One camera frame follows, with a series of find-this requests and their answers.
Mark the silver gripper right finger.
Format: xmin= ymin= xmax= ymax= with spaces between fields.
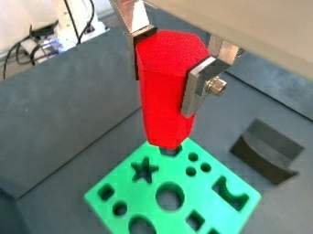
xmin=181 ymin=35 xmax=240 ymax=118

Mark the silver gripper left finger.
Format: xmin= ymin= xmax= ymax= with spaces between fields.
xmin=110 ymin=0 xmax=158 ymax=80

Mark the red hexagonal prism block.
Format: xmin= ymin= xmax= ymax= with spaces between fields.
xmin=135 ymin=30 xmax=209 ymax=150

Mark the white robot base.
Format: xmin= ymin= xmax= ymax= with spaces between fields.
xmin=53 ymin=0 xmax=107 ymax=46

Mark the dark grey curved block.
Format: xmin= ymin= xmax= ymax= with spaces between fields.
xmin=230 ymin=119 xmax=305 ymax=186

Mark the green shape sorter board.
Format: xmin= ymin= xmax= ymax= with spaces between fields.
xmin=85 ymin=139 xmax=263 ymax=234

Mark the black cable bundle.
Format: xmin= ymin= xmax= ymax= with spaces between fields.
xmin=2 ymin=0 xmax=97 ymax=80

